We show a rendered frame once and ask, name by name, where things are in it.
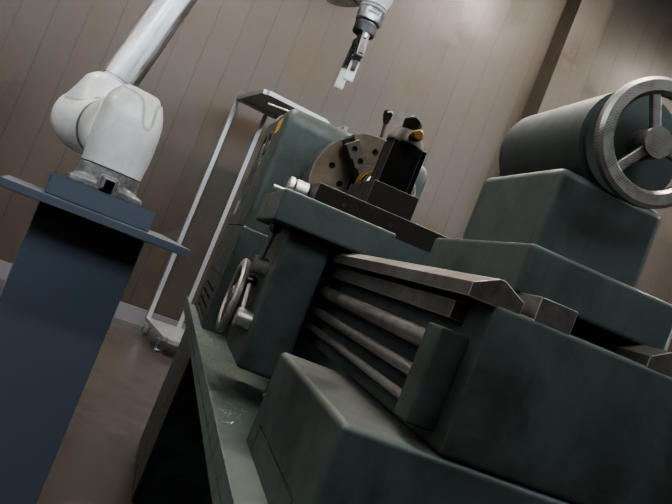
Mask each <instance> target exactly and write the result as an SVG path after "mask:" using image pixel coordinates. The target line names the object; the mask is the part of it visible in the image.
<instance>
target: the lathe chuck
mask: <svg viewBox="0 0 672 504"><path fill-rule="evenodd" d="M351 137H354V139H355V141H357V140H359V141H360V145H361V148H362V152H363V155H366V158H367V162H368V165H371V168H372V171H373V170H374V168H375V165H376V163H377V160H378V158H379V155H380V153H381V150H382V148H383V145H384V143H385V142H386V141H387V140H385V139H383V138H381V137H378V136H374V135H370V134H353V135H351V136H346V137H343V138H340V139H338V140H336V141H333V142H331V143H330V144H328V145H326V146H325V147H323V148H322V149H321V150H320V151H319V152H318V153H317V154H316V155H315V156H314V157H313V159H312V160H311V162H310V164H309V165H308V167H307V170H306V172H305V176H304V180H303V181H304V182H307V183H309V184H310V185H312V184H316V183H320V182H321V183H323V184H326V185H328V186H330V187H333V188H335V189H337V190H339V191H342V192H344V193H347V186H348V183H349V181H350V179H351V178H352V175H351V171H350V168H349V165H348V161H347V158H346V154H345V151H344V148H343V144H342V141H341V140H344V139H347V138H351Z"/></svg>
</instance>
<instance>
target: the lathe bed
mask: <svg viewBox="0 0 672 504"><path fill-rule="evenodd" d="M577 315H578V312H577V311H575V310H572V309H570V308H568V307H565V306H563V305H561V304H558V303H556V302H554V301H551V300H549V299H547V298H544V297H541V296H536V295H531V294H526V293H521V292H520V293H518V294H516V292H515V291H514V290H513V289H512V288H511V287H510V285H509V284H508V283H507V282H506V281H504V280H502V279H497V278H492V277H486V276H480V275H475V274H469V273H463V272H458V271H452V270H447V269H441V268H435V267H430V266H424V265H418V264H413V263H407V262H402V261H396V260H390V259H385V258H379V257H374V256H368V255H362V254H357V253H351V252H345V251H340V250H334V249H332V252H331V254H330V257H329V259H328V262H327V264H326V267H325V269H324V272H323V274H322V277H321V279H320V282H319V284H318V287H317V289H316V292H315V294H314V297H313V299H312V302H311V304H310V307H309V309H308V312H307V314H306V317H305V319H304V322H303V324H302V327H301V329H300V332H299V333H300V334H302V335H303V336H304V337H305V338H306V339H307V340H309V341H310V342H311V343H312V344H313V345H314V346H315V347H317V348H318V349H319V350H320V351H321V352H322V353H323V354H325V355H326V356H327V357H328V358H329V359H330V360H332V361H333V362H334V363H335V364H336V365H337V366H338V367H340V368H341V369H342V370H343V371H344V372H345V373H346V374H348V375H349V376H350V377H351V378H352V379H353V380H355V381H356V382H357V383H358V384H359V385H360V386H361V387H363V388H364V389H365V390H366V391H367V392H368V393H369V394H371V395H372V396H373V397H374V398H375V399H376V400H378V401H379V402H380V403H381V404H382V405H383V406H384V407H386V408H387V409H388V410H389V411H390V412H391V413H392V414H394V415H395V416H396V417H397V418H398V419H399V420H401V421H402V422H403V423H404V424H405V425H406V426H407V427H409V428H410V429H411V430H412V431H413V432H414V433H415V434H417V435H418V436H419V437H420V438H421V439H422V440H424V441H425V442H426V443H427V444H428V445H429V446H430V447H432V448H433V449H434V450H435V451H436V452H437V453H438V454H440V455H441V456H442V457H445V458H448V459H451V460H454V461H456V462H459V463H462V464H465V465H468V466H470V467H473V468H476V469H479V470H482V471H484V472H487V473H490V474H493V475H496V476H498V477H501V478H504V479H507V480H510V481H512V482H515V483H518V484H521V485H524V486H526V487H529V488H532V489H535V490H538V491H540V492H543V493H546V494H549V495H552V496H554V497H557V498H560V499H563V500H566V501H568V502H571V503H574V504H672V352H670V351H666V350H662V349H658V348H655V347H651V346H647V345H639V344H633V343H629V342H626V341H622V340H618V339H614V338H611V337H607V336H603V335H599V334H596V333H592V332H588V331H584V330H581V329H577V328H573V326H574V323H575V320H576V318H577Z"/></svg>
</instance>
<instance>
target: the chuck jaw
mask: <svg viewBox="0 0 672 504"><path fill-rule="evenodd" d="M341 141H342V144H343V148H344V151H345V154H346V158H347V161H348V165H349V168H350V171H351V175H352V178H351V179H350V180H353V181H356V179H357V178H358V176H359V175H361V174H362V173H364V172H368V171H372V168H371V165H368V162H367V158H366V155H363V152H362V148H361V145H360V141H359V140H357V141H355V139H354V137H351V138H347V139H344V140H341Z"/></svg>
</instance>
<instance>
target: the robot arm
mask: <svg viewBox="0 0 672 504"><path fill-rule="evenodd" d="M326 1H327V2H329V3H330V4H332V5H334V6H338V7H350V8H352V7H359V9H358V12H357V15H356V17H355V19H356V22H355V24H354V27H353V33H354V34H356V35H357V37H356V38H355V39H354V40H353V42H352V45H351V47H350V49H349V52H348V54H347V56H346V58H345V60H344V62H343V64H342V66H341V70H340V72H339V75H338V77H337V80H336V82H335V85H334V87H335V88H338V89H340V90H342V89H343V87H344V84H345V82H346V81H348V82H351V83H352V82H353V79H354V77H355V74H356V72H357V69H358V67H359V64H360V61H361V59H362V58H363V56H364V52H365V49H366V46H367V42H368V40H372V39H374V37H375V34H376V32H377V29H379V28H380V27H381V25H382V23H383V20H384V18H385V16H386V13H387V11H388V9H389V8H390V7H391V5H392V3H393V1H394V0H326ZM196 2H197V0H151V1H150V3H149V4H148V6H147V7H146V8H145V10H144V11H143V13H142V14H141V15H140V17H139V18H138V20H137V21H136V23H135V24H134V25H133V27H132V28H131V30H130V31H129V32H128V34H127V35H126V37H125V38H124V40H123V41H122V42H121V44H120V45H119V47H118V48H117V49H116V51H115V52H114V54H113V55H112V57H111V58H110V59H109V61H108V62H107V64H106V65H105V66H104V68H103V69H102V71H101V72H100V71H97V72H92V73H88V74H86V75H85V76H84V77H83V78H82V79H81V80H80V81H79V82H78V83H77V84H76V85H75V86H74V87H73V88H72V89H71V90H69V91H68V92H67V93H66V94H64V95H62V96H61V97H60V98H59V99H58V100H57V101H56V103H55V104H54V106H53V108H52V111H51V115H50V122H51V126H52V129H53V131H54V133H55V135H56V136H57V138H58V139H59V140H60V141H61V142H62V143H63V144H64V145H65V146H66V147H68V148H69V149H71V150H73V151H75V152H77V153H80V154H82V156H81V159H80V161H79V163H78V164H77V166H76V168H75V170H74V171H73V172H67V173H66V176H65V177H67V178H69V179H72V180H74V181H77V182H79V183H82V184H84V185H87V186H89V187H92V188H94V189H96V190H99V191H101V192H104V193H106V194H109V195H111V196H114V197H116V198H119V199H121V200H124V201H126V202H129V203H131V204H134V205H137V206H139V207H141V205H142V201H141V200H140V199H138V198H137V197H136V194H137V191H138V188H139V185H140V182H141V180H142V178H143V176H144V174H145V172H146V170H147V168H148V166H149V164H150V162H151V159H152V157H153V155H154V152H155V150H156V147H157V144H158V141H159V138H160V135H161V132H162V127H163V109H162V106H161V104H160V101H159V99H158V98H156V97H154V96H153V95H151V94H149V93H147V92H145V91H143V90H141V89H139V88H138V86H139V85H140V83H141V82H142V80H143V79H144V77H145V76H146V74H147V73H148V72H149V70H150V69H151V67H152V66H153V64H154V63H155V61H156V60H157V58H158V57H159V56H160V54H161V53H162V51H163V50H164V48H165V47H166V45H167V44H168V43H169V41H170V40H171V38H172V37H173V35H174V34H175V32H176V31H177V29H178V28H179V27H180V25H181V24H182V22H183V21H184V19H185V18H186V16H187V15H188V13H189V12H190V11H191V9H192V8H193V6H194V5H195V3H196ZM345 65H346V66H347V67H346V66H345Z"/></svg>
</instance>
